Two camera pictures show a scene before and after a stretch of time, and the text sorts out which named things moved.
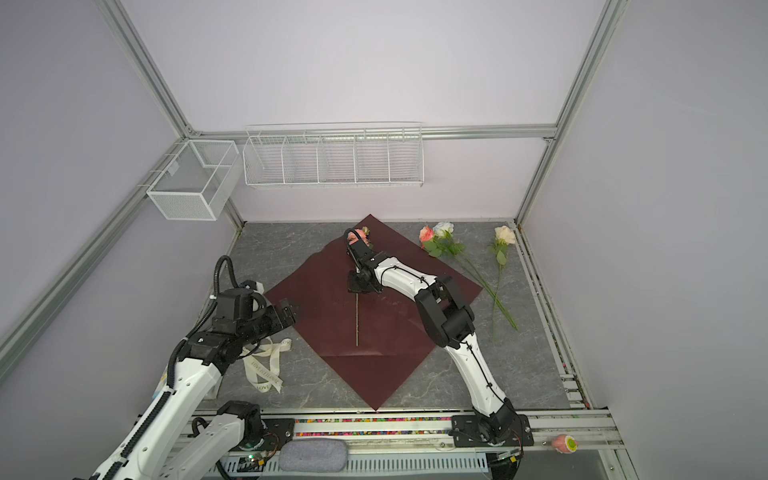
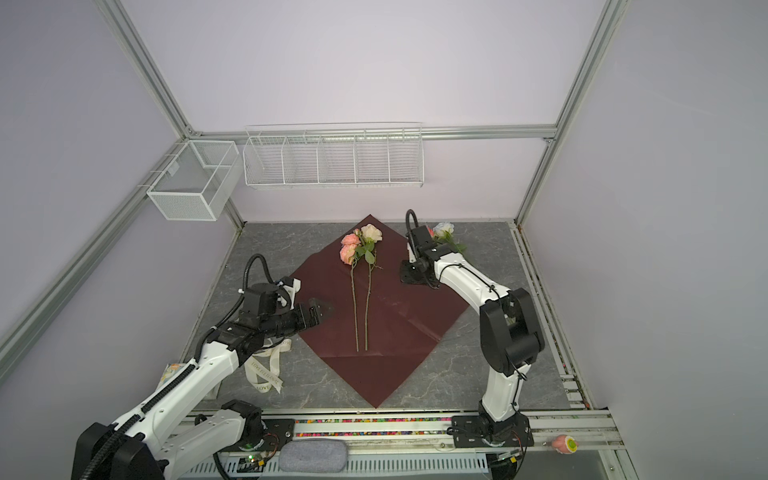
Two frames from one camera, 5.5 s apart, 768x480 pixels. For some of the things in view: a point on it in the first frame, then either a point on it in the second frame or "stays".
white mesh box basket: [195, 183] stays
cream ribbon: [262, 363] stays
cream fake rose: [504, 237] -> [370, 234]
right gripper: [353, 286] -> [406, 276]
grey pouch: [319, 455] stays
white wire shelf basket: [334, 156] stays
